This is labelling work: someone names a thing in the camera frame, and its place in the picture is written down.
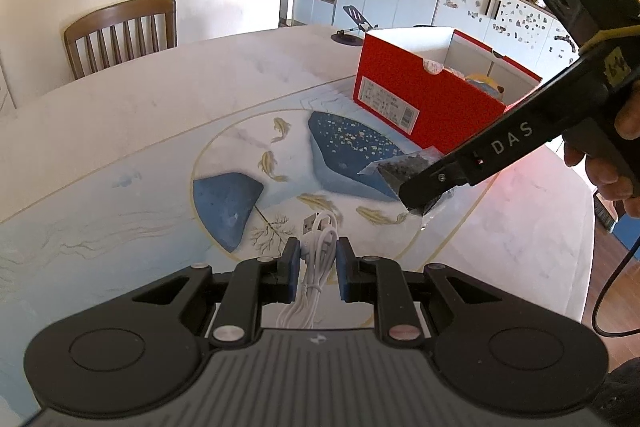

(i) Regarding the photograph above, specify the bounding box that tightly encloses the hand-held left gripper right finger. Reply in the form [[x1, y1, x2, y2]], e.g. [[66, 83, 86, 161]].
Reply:
[[336, 237, 506, 348]]

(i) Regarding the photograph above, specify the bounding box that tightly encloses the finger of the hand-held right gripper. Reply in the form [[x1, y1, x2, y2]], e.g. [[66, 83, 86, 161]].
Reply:
[[398, 154, 481, 212]]

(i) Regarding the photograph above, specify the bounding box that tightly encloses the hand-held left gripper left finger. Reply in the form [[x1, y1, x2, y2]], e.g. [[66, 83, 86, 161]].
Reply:
[[131, 237, 301, 348]]

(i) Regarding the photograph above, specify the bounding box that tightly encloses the white usb cable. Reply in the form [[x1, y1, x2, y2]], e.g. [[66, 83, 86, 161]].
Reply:
[[276, 210, 341, 332]]

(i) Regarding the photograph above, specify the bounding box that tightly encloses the clear bag of black seeds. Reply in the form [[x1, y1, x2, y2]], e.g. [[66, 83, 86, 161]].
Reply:
[[360, 148, 458, 233]]

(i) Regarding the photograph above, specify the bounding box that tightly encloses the yellow plush toy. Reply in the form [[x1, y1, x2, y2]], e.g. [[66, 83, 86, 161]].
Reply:
[[465, 74, 506, 100]]

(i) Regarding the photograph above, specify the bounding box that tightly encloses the red cardboard box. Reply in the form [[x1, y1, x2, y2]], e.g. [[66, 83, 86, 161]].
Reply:
[[353, 27, 543, 155]]

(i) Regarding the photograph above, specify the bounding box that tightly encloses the white marble desktop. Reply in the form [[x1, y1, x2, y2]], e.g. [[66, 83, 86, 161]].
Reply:
[[0, 24, 598, 423]]

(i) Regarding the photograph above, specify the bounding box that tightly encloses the person's right hand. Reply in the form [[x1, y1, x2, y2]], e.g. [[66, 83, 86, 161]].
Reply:
[[564, 77, 640, 219]]

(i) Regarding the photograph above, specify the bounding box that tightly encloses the black phone stand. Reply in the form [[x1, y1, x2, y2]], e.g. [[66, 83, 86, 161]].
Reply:
[[331, 5, 379, 46]]

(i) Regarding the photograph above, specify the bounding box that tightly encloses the person's dark clothing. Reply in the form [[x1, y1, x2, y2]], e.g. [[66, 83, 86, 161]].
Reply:
[[597, 359, 640, 427]]

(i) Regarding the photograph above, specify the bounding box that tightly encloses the brown wooden chair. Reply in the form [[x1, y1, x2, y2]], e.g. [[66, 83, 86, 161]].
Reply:
[[63, 0, 178, 81]]

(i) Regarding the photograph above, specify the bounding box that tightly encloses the black cable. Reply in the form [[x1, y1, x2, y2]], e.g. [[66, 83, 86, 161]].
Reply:
[[591, 241, 640, 338]]

